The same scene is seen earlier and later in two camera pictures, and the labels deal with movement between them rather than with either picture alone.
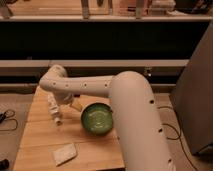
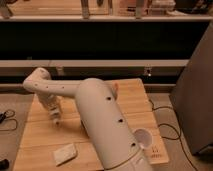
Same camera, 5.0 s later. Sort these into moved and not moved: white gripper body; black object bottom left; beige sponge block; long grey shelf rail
Moved: white gripper body
Not moved: long grey shelf rail; beige sponge block; black object bottom left
